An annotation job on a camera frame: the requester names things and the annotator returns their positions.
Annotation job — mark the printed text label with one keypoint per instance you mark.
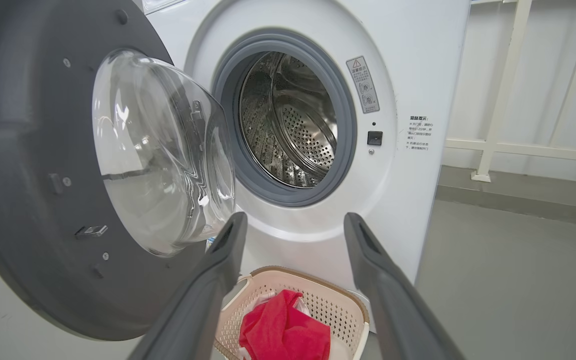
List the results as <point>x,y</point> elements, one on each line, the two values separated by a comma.
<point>420,132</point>

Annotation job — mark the dark grey washing machine door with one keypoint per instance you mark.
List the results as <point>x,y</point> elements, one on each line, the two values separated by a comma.
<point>18,150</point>

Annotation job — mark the red garment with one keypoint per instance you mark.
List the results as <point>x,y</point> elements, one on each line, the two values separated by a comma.
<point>283,330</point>

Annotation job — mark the cream perforated laundry basket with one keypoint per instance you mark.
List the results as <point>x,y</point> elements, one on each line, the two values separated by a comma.
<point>333,305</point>

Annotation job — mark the white washing machine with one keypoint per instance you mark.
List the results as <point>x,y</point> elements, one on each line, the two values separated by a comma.
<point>418,75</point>

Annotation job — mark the steel washing machine drum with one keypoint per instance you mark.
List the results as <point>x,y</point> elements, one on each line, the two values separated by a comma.
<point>293,125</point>

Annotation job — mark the grey rubber door gasket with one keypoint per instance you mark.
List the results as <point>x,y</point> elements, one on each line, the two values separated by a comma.
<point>348,130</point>

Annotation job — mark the white metal railing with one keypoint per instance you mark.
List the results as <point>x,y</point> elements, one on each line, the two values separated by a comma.
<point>499,110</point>

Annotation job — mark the black door lock socket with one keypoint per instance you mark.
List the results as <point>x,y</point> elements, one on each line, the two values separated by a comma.
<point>375,138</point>

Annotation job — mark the small blue sticker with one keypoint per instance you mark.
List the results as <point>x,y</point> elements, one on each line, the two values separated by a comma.
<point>210,243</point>

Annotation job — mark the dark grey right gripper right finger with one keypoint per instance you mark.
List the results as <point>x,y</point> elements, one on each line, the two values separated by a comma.
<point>398,315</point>

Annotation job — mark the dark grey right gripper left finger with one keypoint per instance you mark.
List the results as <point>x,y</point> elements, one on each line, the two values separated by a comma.
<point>198,310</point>

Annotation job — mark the metal door latch hook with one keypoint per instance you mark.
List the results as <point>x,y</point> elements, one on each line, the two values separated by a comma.
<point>90,231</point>

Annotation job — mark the grey warning sticker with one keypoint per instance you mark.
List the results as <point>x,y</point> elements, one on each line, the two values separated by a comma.
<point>363,85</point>

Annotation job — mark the white cloth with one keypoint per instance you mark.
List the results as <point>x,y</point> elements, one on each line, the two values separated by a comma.
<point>255,301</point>

